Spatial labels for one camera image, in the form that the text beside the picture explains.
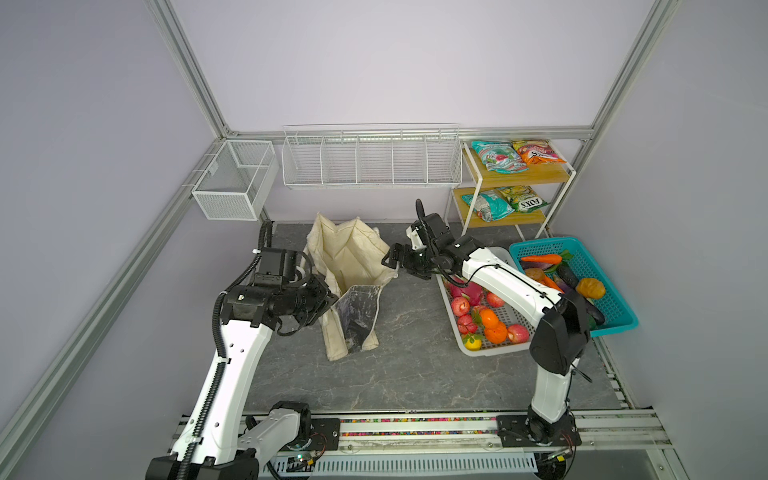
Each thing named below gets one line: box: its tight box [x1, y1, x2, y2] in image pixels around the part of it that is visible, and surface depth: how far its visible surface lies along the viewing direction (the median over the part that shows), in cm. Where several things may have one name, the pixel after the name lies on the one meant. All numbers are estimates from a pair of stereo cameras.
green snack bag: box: [496, 185, 549, 213], surface depth 104 cm
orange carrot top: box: [520, 250, 573, 267], surface depth 105 cm
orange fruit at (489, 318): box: [480, 308, 499, 329], surface depth 84 cm
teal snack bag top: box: [471, 141, 529, 175], surface depth 90 cm
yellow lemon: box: [464, 338, 482, 351], surface depth 85 cm
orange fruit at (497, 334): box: [484, 321, 508, 344], surface depth 86 cm
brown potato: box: [576, 278, 606, 300], surface depth 92 cm
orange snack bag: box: [512, 140, 568, 166], surface depth 90 cm
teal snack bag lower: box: [461, 189, 515, 223], surface depth 101 cm
